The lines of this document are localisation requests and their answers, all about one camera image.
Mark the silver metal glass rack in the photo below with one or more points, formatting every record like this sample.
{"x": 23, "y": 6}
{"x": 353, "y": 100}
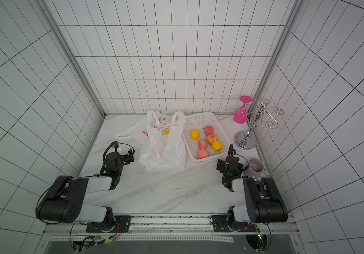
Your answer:
{"x": 246, "y": 140}

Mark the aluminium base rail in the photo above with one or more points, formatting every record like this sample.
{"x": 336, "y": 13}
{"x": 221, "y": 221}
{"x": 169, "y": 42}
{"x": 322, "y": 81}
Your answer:
{"x": 165, "y": 227}

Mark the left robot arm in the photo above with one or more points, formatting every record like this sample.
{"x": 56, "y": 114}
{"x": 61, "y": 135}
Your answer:
{"x": 64, "y": 201}

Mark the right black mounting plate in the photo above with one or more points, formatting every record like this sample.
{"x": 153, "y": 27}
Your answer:
{"x": 227, "y": 224}

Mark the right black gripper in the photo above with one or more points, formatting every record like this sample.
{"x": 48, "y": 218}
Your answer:
{"x": 221, "y": 165}

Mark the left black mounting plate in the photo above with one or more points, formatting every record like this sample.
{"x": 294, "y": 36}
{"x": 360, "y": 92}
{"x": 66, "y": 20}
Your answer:
{"x": 119, "y": 223}

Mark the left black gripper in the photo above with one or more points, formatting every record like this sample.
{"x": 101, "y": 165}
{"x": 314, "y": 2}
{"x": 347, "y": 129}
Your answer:
{"x": 128, "y": 156}

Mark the pink peach top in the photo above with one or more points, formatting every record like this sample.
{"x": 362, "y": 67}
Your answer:
{"x": 208, "y": 130}

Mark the orange pink peach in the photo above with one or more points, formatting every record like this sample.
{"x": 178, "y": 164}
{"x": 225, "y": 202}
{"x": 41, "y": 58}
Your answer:
{"x": 212, "y": 138}

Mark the white bag with red print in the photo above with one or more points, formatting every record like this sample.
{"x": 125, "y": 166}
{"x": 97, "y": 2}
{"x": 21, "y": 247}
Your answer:
{"x": 139, "y": 132}

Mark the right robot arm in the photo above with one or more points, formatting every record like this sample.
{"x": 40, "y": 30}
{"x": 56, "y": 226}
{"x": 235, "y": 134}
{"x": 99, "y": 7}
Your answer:
{"x": 262, "y": 200}

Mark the pale pink mug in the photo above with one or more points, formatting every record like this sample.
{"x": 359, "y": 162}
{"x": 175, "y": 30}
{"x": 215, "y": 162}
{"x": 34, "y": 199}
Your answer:
{"x": 256, "y": 169}

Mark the translucent white plastic bag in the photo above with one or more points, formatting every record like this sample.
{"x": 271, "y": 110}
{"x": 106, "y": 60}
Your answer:
{"x": 165, "y": 148}

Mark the pink plastic wine glass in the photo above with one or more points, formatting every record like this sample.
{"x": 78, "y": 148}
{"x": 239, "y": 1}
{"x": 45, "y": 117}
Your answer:
{"x": 241, "y": 113}

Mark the yellow peach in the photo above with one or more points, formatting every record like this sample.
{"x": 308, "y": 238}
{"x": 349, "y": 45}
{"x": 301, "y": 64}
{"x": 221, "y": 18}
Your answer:
{"x": 195, "y": 134}
{"x": 217, "y": 146}

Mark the white perforated plastic basket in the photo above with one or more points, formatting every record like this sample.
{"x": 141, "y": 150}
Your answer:
{"x": 199, "y": 121}

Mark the black mounting plate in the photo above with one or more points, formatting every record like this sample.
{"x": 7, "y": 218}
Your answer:
{"x": 227, "y": 224}
{"x": 119, "y": 223}

